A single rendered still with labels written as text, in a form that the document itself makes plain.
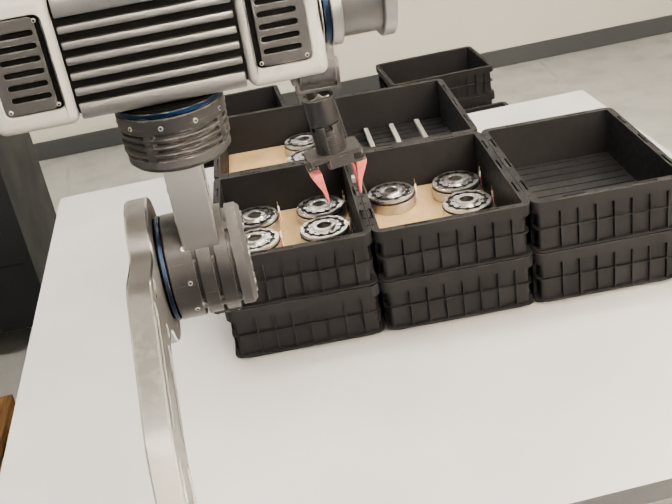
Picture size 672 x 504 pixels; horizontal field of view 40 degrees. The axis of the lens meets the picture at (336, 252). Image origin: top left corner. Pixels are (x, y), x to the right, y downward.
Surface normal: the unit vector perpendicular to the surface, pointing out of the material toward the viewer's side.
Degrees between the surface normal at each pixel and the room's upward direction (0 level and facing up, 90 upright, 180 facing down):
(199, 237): 90
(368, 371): 0
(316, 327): 90
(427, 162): 90
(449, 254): 90
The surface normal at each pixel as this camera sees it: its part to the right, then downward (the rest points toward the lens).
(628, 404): -0.15, -0.87
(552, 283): 0.11, 0.46
